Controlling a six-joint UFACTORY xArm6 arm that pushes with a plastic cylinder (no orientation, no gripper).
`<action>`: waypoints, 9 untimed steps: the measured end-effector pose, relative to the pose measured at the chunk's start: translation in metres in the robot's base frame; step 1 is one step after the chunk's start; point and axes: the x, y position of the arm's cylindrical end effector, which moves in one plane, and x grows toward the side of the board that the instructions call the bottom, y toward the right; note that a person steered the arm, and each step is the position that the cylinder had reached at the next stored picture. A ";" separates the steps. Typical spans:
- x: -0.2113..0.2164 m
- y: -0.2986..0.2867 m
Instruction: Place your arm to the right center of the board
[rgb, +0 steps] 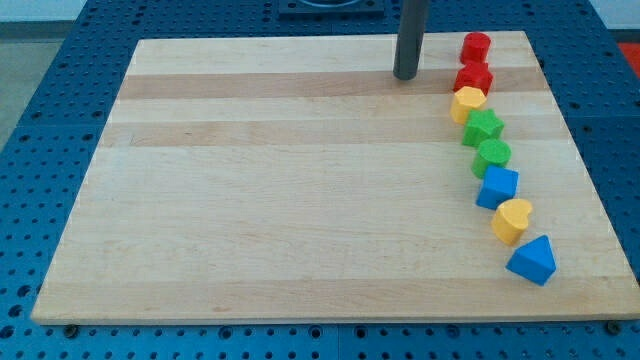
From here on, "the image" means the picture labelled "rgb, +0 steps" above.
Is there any grey cylindrical robot arm rod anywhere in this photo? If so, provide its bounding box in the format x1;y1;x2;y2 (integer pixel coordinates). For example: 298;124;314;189
393;0;431;81

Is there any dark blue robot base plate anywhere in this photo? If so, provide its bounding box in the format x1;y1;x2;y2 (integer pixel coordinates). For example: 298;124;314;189
276;0;385;18

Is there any green cylinder block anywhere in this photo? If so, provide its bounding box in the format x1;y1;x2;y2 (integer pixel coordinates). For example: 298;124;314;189
471;139;512;179

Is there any yellow heart block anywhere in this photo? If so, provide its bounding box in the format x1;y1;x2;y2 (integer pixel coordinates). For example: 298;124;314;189
490;199;533;246

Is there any blue cube block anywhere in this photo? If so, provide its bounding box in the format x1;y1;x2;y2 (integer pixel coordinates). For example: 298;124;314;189
476;165;520;210

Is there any blue triangle block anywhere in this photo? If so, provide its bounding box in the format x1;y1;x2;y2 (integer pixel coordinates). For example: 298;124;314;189
505;235;557;286

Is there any yellow hexagon block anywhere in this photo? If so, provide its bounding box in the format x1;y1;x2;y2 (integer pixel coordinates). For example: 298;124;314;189
449;86;487;125

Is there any red cylinder block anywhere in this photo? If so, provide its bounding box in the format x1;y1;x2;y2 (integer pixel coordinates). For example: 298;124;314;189
459;32;492;64

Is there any red star block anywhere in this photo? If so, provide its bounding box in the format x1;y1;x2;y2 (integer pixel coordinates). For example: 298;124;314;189
453;62;494;95

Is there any green star block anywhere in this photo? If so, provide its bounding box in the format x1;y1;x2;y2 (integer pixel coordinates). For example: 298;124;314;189
462;109;505;148

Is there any light wooden board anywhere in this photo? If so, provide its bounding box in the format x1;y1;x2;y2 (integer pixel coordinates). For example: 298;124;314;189
31;31;639;325

